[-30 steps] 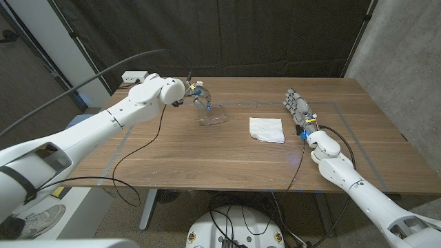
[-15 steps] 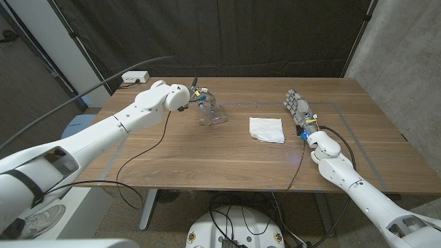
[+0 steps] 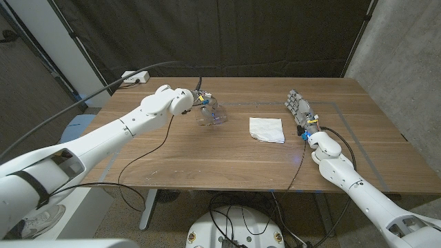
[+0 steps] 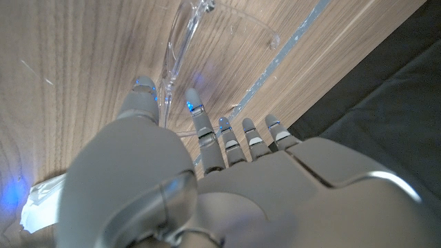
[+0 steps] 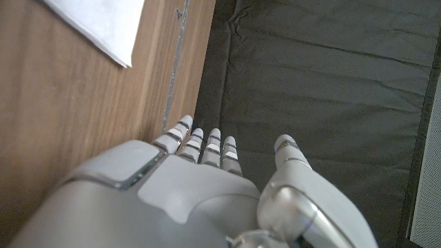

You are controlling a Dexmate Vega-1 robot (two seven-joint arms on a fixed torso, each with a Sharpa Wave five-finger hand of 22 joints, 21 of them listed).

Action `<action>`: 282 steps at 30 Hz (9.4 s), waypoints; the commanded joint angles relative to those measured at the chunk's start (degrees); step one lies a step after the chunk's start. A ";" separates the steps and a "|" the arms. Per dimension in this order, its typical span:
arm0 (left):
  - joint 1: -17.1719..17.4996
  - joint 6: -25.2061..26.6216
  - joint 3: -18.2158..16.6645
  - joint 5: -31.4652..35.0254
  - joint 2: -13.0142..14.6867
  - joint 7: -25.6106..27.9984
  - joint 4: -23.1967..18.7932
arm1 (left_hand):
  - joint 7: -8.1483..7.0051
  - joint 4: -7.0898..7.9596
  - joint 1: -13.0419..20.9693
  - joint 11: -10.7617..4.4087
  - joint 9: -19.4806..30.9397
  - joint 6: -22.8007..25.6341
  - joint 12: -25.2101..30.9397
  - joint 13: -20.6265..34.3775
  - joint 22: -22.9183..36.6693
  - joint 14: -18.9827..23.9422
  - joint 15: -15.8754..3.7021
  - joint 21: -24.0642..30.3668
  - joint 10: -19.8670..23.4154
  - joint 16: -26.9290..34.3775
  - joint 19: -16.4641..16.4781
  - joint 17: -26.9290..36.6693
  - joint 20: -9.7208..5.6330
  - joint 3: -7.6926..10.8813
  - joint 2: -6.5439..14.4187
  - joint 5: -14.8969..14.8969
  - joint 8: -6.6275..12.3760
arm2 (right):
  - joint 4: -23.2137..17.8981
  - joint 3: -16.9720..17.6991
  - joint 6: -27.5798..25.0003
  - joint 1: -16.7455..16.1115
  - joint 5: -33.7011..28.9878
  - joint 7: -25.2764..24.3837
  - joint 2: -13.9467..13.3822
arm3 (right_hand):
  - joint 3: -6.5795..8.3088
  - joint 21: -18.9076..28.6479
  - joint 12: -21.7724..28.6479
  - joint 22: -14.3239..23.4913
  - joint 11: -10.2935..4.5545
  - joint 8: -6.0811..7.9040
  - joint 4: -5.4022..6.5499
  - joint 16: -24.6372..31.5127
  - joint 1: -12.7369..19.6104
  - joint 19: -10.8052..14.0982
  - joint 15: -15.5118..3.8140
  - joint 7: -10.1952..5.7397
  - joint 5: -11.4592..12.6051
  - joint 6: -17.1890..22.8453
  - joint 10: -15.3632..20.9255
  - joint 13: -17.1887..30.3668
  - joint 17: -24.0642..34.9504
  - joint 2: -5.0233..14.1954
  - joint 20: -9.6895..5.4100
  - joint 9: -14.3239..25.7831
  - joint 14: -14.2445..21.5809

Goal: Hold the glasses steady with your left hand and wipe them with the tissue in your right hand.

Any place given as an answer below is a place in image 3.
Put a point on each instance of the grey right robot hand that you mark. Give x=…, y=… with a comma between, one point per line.
x=305, y=112

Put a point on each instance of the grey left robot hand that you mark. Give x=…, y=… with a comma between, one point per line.
x=206, y=112

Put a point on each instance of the clear plastic bag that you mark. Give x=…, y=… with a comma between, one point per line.
x=223, y=118

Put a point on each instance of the white paper tissue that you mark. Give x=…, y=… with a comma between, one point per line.
x=267, y=130

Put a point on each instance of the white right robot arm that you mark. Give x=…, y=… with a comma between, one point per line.
x=368, y=203

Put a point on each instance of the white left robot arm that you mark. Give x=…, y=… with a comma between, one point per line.
x=103, y=137

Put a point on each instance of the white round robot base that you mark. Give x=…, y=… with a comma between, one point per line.
x=241, y=224

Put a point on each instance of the black fabric backdrop curtain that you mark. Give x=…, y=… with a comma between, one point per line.
x=220, y=34

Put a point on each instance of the white power strip box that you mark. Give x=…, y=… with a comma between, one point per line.
x=135, y=76

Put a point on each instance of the black round floor fan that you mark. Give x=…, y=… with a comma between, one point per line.
x=167, y=196

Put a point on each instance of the black backdrop stand pole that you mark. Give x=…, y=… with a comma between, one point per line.
x=360, y=34
x=76, y=39

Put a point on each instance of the grey table leg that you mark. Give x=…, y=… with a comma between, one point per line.
x=324, y=213

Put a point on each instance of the white table leg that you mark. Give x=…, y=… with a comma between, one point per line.
x=148, y=210

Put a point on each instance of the light blue round stool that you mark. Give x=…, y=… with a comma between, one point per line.
x=74, y=125

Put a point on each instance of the grey sneaker shoe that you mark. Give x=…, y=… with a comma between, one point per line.
x=43, y=220

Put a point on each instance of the black diagonal wall strip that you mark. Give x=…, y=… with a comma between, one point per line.
x=41, y=56

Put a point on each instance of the black wall hook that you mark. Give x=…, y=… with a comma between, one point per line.
x=7, y=35

